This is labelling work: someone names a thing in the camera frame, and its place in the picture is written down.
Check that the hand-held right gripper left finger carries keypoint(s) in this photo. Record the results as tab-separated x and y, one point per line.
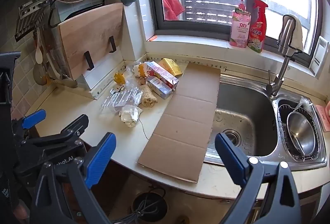
100	159

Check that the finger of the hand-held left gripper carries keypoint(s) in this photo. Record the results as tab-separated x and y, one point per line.
33	117
72	126

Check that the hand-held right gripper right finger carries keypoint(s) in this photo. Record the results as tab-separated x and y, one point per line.
229	154

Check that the white tissue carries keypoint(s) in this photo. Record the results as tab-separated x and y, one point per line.
130	115

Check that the clear plastic wrapper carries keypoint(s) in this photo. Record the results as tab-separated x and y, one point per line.
121	101

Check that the yellow wrapper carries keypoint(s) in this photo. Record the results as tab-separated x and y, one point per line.
118	78

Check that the brown loofah scrubber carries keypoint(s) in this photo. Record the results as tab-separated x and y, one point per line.
149	97

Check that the small white and blue box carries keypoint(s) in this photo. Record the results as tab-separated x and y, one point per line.
158	87

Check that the pink and white box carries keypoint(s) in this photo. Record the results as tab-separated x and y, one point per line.
161	73

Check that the yellow pouch bag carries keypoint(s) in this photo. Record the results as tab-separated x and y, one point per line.
171	65

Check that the person's left hand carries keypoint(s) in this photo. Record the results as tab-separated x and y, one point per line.
20	212

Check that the wooden base cabinet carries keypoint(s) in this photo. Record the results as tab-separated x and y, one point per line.
118	177

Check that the steel skimmer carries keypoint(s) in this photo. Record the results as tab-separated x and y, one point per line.
39	74

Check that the steel ladle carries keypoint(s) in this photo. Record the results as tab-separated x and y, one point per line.
69	82

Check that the steel sink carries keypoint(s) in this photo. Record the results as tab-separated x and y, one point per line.
242	107

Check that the white cutting board stand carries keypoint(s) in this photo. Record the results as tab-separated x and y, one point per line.
103	77

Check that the brown cardboard sheet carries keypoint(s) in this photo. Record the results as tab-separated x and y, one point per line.
185	115

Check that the black drain basket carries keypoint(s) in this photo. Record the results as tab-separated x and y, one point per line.
283	120

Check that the white hanging spoon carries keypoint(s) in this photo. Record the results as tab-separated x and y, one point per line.
38	52

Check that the steel bowl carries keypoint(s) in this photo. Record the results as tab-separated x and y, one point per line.
301	133

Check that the wooden cutting board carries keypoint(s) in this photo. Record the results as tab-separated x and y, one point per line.
90	38

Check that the clear plastic wrap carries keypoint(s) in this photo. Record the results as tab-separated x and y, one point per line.
305	102

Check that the pink dish cloth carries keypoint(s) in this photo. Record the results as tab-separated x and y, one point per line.
323	115

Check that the small orange object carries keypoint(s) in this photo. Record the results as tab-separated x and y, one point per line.
152	38

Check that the pink dish soap bottle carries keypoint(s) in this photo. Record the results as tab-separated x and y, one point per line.
239	27

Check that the red spray bottle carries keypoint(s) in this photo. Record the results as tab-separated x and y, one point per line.
257	30

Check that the steel faucet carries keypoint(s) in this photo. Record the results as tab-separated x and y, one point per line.
285	35

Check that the beige cloth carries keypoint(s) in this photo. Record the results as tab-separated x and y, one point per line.
297	33

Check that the grey balcony railing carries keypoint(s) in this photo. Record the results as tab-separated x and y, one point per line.
206	9

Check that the red cloth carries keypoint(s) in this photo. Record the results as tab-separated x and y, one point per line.
171	6

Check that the black metal bracket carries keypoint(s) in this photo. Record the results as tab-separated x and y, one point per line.
112	44
87	60

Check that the metal wall rack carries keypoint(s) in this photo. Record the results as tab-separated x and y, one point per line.
31	11

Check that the dark window frame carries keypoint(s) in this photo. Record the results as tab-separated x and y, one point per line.
196	29

